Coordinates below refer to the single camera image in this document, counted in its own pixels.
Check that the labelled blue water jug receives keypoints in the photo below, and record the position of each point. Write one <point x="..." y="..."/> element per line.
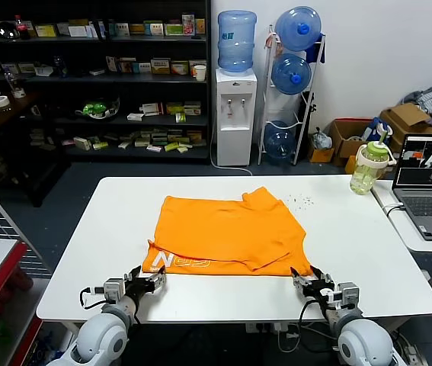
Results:
<point x="236" y="42"/>

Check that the blue white bag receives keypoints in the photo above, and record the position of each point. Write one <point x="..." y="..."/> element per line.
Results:
<point x="372" y="131"/>

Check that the glass bowl green fruit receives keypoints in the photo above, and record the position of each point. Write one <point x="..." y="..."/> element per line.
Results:
<point x="97" y="108"/>

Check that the orange yellow medicine box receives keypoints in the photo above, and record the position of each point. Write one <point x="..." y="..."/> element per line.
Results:
<point x="200" y="26"/>

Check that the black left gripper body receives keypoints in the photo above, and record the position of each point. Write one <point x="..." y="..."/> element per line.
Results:
<point x="139" y="289"/>

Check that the yellow white medicine box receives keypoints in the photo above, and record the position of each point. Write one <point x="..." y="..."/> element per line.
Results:
<point x="160" y="66"/>
<point x="45" y="31"/>

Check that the white red medicine box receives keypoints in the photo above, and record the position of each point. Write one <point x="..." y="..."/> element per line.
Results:
<point x="151" y="109"/>

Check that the red trimmed cardboard box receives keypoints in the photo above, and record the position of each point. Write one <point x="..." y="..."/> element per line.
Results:
<point x="343" y="141"/>

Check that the knotted grey plastic bag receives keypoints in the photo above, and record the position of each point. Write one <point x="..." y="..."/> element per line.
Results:
<point x="321" y="139"/>

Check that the small lime green box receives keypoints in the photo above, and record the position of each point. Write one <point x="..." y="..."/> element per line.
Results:
<point x="180" y="117"/>

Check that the white water dispenser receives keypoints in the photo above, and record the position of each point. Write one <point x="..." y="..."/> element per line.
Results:
<point x="236" y="118"/>

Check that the black folded tripod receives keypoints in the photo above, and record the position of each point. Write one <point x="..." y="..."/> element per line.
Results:
<point x="312" y="110"/>

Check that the white side desk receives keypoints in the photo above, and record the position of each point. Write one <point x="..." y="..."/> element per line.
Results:
<point x="402" y="232"/>

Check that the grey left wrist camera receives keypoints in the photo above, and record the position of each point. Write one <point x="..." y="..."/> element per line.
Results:
<point x="113" y="290"/>

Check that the clear plastic bottle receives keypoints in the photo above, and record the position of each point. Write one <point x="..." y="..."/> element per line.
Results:
<point x="10" y="78"/>

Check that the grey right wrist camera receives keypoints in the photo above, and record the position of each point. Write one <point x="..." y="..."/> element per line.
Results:
<point x="348" y="294"/>

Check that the flat white medicine box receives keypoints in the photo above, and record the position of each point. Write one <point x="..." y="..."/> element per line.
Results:
<point x="135" y="117"/>

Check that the cola bottle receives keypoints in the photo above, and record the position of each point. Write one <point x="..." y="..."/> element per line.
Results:
<point x="22" y="28"/>

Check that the white power strip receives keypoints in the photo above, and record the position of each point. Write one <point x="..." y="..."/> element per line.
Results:
<point x="259" y="328"/>

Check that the pink white medicine box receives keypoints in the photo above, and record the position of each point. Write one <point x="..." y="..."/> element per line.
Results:
<point x="154" y="148"/>

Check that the black shelf unit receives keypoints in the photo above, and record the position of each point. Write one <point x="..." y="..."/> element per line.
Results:
<point x="207" y="114"/>

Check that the grey laptop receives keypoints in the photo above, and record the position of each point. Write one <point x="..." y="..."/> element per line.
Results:
<point x="429" y="206"/>

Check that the white paper cup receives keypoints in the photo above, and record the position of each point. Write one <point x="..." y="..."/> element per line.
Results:
<point x="199" y="73"/>

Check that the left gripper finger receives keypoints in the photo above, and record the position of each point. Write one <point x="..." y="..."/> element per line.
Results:
<point x="133" y="273"/>
<point x="159" y="280"/>

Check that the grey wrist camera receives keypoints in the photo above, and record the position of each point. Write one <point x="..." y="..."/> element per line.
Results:
<point x="348" y="294"/>
<point x="113" y="290"/>

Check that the brown wooden desk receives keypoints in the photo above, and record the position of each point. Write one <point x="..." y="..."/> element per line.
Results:
<point x="6" y="114"/>

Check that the yellow cardboard piece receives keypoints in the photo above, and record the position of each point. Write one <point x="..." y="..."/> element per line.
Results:
<point x="352" y="164"/>

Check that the lime green medicine box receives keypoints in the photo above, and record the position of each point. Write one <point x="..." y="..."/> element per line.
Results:
<point x="171" y="147"/>

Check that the green white medicine box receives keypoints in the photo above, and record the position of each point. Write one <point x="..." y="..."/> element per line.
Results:
<point x="175" y="108"/>
<point x="173" y="29"/>

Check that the small yellow cardboard box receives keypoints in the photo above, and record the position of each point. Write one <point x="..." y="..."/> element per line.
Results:
<point x="320" y="155"/>

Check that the open brown cardboard box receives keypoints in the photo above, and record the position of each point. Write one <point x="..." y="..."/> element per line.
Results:
<point x="406" y="118"/>

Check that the white teal medicine box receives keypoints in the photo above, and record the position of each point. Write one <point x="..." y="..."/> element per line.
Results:
<point x="153" y="29"/>
<point x="143" y="68"/>
<point x="122" y="29"/>

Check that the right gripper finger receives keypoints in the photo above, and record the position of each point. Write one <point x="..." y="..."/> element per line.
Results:
<point x="300" y="280"/>
<point x="323" y="277"/>

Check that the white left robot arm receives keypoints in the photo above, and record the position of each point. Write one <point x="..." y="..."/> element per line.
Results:
<point x="101" y="335"/>

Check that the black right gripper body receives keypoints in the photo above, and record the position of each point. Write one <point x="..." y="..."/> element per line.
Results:
<point x="318" y="291"/>

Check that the orange t-shirt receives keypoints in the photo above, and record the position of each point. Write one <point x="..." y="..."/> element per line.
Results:
<point x="223" y="232"/>

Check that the small white tape roll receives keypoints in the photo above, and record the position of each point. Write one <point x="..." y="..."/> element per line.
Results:
<point x="18" y="94"/>

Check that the dark shiny bowl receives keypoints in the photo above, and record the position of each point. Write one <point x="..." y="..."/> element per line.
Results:
<point x="7" y="30"/>

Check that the dark blue bottle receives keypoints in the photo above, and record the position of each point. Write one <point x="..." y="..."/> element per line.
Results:
<point x="59" y="66"/>

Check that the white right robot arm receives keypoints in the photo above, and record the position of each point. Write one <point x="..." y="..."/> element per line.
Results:
<point x="360" y="339"/>

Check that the green lid drinking bottle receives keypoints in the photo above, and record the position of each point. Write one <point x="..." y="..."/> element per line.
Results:
<point x="366" y="171"/>

